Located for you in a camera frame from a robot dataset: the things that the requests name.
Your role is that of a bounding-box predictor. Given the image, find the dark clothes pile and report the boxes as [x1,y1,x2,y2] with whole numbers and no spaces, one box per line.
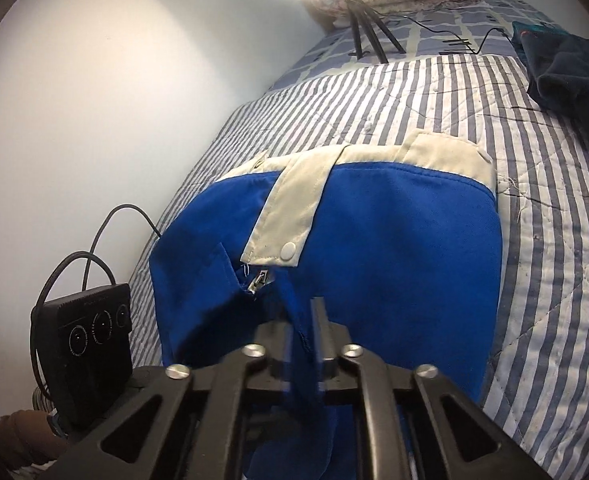
[512,20,589,156]

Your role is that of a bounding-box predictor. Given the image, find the beige and blue jacket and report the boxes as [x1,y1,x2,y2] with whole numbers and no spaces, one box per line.
[148,130,505,480]

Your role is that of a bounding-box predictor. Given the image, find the black tripod legs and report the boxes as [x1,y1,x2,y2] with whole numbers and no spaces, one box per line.
[342,0,408,63]

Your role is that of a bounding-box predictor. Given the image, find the thin black power cable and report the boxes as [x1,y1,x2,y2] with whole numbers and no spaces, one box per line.
[399,14,518,57]

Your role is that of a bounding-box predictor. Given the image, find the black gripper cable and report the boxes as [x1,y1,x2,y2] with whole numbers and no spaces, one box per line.
[29,204,162,396]

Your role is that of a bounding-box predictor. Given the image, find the person's left forearm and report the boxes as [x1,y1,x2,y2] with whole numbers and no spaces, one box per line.
[0,409,70,471]

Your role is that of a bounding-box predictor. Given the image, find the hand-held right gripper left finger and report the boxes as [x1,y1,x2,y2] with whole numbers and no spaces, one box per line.
[49,322,295,480]

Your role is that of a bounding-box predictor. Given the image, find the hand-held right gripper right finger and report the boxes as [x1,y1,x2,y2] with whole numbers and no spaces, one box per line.
[309,298,553,480]

